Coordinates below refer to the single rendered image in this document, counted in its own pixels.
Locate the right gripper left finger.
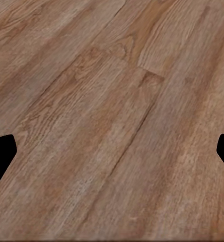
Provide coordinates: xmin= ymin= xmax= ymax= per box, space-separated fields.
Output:
xmin=0 ymin=134 xmax=17 ymax=180

